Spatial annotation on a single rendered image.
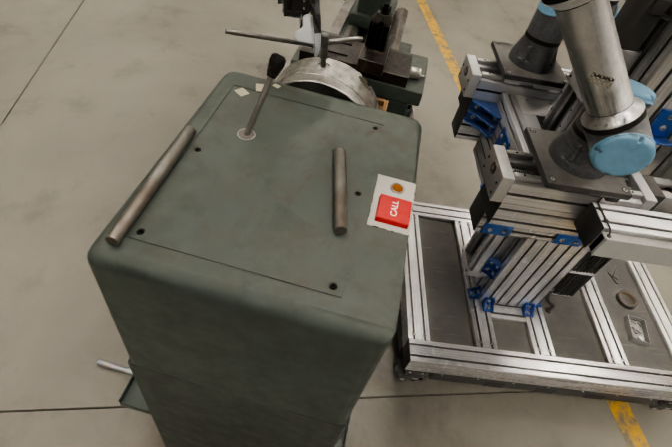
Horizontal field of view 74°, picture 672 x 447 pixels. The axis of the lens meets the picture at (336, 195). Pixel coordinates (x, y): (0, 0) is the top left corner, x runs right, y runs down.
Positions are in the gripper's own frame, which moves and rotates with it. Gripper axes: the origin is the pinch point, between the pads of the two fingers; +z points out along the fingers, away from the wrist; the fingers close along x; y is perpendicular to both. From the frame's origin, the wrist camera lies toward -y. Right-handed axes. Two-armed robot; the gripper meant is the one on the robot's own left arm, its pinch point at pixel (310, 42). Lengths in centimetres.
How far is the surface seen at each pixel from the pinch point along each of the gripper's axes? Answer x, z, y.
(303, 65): -2.7, 7.4, 1.1
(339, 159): 38.9, 3.7, 4.3
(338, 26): -94, 42, -39
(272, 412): 65, 49, 24
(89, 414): 23, 124, 86
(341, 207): 51, 4, 8
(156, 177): 39, 1, 37
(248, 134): 27.8, 3.5, 19.8
